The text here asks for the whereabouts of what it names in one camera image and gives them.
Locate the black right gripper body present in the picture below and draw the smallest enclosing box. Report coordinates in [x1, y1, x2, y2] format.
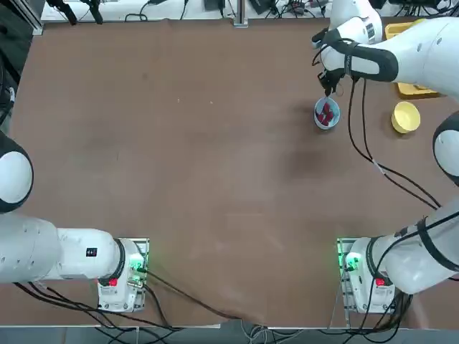
[317, 69, 341, 87]

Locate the light blue bowl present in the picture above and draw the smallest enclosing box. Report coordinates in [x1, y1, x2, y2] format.
[313, 97, 342, 131]

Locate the yellow bowl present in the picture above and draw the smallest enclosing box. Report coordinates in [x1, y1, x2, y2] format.
[390, 101, 422, 134]

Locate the yellow plastic tray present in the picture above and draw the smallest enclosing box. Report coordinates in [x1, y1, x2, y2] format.
[384, 21, 441, 99]

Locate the black stand leg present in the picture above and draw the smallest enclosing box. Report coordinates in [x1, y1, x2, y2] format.
[45, 0, 78, 26]
[82, 0, 104, 25]

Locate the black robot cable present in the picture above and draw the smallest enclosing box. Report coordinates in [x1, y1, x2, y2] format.
[372, 213, 459, 287]
[346, 77, 441, 211]
[360, 77, 442, 209]

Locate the aluminium frame post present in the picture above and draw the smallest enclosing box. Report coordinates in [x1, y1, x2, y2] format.
[6, 0, 44, 36]
[233, 0, 250, 28]

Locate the black coiled cable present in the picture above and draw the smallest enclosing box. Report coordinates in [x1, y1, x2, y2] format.
[124, 0, 151, 22]

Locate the black base cable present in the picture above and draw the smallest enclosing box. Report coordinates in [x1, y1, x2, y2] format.
[329, 289, 414, 340]
[12, 281, 186, 330]

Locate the dark braided cable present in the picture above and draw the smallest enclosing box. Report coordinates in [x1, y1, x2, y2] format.
[145, 270, 268, 323]

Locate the white cable bundle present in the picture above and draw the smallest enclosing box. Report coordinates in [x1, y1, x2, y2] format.
[240, 320, 279, 343]

